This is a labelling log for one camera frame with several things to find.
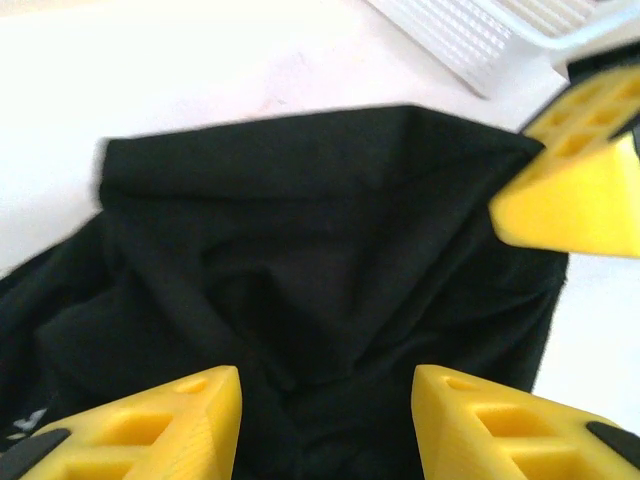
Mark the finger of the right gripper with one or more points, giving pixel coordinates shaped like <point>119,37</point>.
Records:
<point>575,200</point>
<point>595,92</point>

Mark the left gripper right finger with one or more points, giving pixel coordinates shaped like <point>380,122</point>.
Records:
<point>475,450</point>

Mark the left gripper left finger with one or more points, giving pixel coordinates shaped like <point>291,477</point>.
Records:
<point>150,450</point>

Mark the black t-shirt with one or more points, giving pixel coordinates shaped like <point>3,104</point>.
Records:
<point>300,225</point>

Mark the white perforated plastic basket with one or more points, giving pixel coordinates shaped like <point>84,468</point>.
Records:
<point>450,30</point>

